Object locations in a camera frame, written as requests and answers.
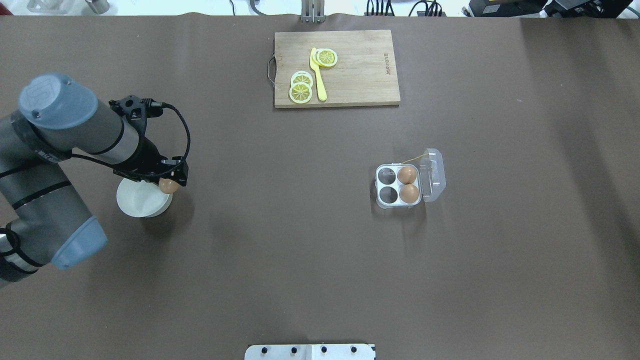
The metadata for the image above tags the clear plastic egg box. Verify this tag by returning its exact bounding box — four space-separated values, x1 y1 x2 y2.
374 148 447 209

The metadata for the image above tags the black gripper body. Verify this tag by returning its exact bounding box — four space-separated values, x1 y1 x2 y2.
109 95 190 187

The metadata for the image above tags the wooden cutting board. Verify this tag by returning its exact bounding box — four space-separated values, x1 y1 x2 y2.
273 29 401 109

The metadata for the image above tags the yellow plastic knife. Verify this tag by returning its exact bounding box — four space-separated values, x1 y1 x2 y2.
309 47 328 101

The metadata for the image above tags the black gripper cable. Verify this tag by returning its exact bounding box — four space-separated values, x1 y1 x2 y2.
70 101 192 173

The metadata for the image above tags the brown egg front left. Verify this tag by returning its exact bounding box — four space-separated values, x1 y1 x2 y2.
397 166 418 185

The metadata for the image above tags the white bowl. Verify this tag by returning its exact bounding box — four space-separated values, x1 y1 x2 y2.
116 178 173 218

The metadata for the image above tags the brown egg from bowl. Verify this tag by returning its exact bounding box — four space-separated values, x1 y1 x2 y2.
158 178 182 195

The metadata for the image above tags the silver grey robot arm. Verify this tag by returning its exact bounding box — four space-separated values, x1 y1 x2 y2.
0 71 192 287

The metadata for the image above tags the lemon slice near knife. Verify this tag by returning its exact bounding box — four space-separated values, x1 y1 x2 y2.
311 48 338 68

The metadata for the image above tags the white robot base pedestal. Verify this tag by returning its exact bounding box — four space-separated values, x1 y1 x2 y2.
244 343 377 360

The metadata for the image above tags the brown egg rear left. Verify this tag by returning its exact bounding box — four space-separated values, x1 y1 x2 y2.
399 184 421 204

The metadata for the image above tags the lemon slice top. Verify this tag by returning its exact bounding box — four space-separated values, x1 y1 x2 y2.
288 82 313 104

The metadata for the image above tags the lemon slice middle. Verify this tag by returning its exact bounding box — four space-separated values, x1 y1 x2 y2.
290 70 314 87

